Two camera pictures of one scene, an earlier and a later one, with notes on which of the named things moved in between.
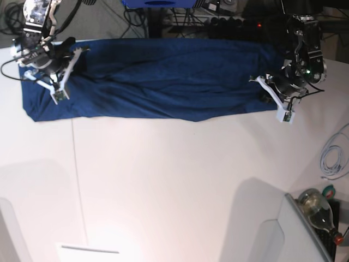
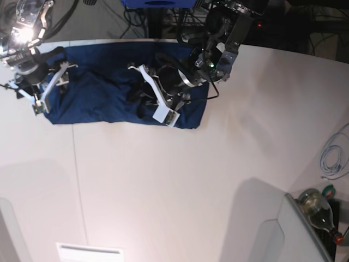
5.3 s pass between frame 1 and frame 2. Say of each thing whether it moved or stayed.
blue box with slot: stayed
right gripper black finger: moved
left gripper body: moved
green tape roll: stayed
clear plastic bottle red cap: stayed
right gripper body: moved
